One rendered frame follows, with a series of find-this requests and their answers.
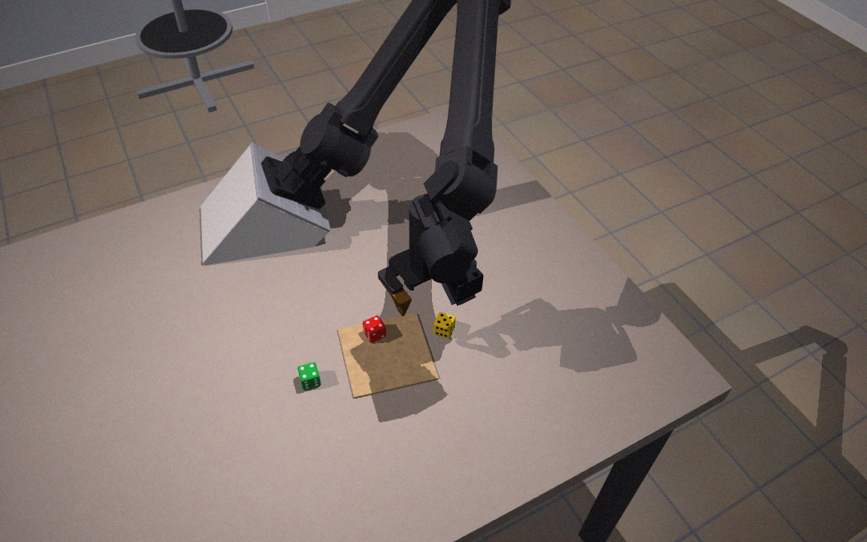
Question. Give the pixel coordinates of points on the tan mat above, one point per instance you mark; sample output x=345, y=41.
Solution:
x=398, y=360

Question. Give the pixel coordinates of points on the yellow dice with black pips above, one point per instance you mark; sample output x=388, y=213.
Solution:
x=444, y=325

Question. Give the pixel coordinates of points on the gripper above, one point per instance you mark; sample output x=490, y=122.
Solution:
x=399, y=265

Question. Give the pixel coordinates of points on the red dice with white pips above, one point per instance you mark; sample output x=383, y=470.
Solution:
x=374, y=329

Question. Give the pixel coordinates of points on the green dice with white pips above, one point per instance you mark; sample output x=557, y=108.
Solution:
x=309, y=376

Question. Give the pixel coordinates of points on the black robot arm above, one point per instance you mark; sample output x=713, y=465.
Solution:
x=457, y=191

